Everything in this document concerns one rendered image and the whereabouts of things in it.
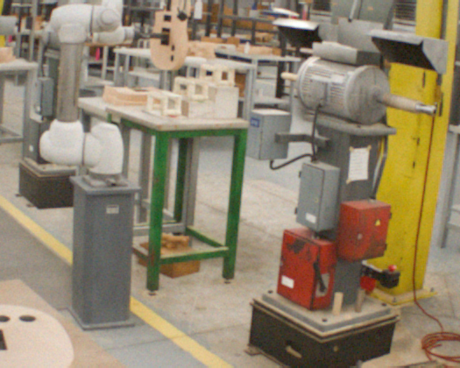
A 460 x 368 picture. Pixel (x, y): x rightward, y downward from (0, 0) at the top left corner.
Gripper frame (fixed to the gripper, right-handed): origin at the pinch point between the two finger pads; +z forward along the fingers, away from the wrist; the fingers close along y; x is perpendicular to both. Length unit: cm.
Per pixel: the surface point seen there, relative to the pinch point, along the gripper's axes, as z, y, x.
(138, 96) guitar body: 6, -39, -39
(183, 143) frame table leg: 35, -31, -66
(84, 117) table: -10, -81, -58
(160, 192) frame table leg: -9, 27, -79
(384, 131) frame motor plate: 34, 140, -26
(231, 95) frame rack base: 37, 14, -30
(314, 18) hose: 30, 89, 18
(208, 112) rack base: 23.4, 13.8, -39.7
